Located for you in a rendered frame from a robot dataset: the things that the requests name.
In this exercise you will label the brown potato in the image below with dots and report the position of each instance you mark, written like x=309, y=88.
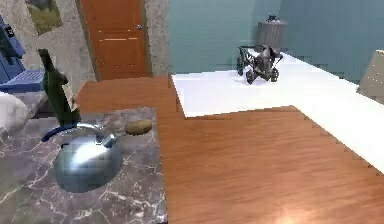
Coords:
x=138, y=127

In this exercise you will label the dark grey office chair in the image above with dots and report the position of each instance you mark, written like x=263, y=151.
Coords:
x=260, y=64

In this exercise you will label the round silver door knob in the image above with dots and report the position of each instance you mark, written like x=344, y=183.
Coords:
x=139, y=27

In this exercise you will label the orange wooden room door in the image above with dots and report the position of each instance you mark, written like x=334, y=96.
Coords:
x=115, y=40

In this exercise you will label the grey ribbed bin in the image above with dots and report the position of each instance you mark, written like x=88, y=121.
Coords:
x=271, y=33

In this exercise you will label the grey marble worktop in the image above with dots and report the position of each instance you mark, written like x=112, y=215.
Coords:
x=83, y=173

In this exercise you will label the dark green wine bottle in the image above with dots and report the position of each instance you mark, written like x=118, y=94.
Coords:
x=59, y=90

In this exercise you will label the framed green picture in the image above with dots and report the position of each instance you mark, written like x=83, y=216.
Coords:
x=44, y=15

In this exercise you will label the white rounded object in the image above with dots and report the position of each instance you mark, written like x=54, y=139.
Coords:
x=11, y=113

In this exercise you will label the blue dish rack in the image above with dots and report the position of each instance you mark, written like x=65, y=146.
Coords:
x=13, y=66

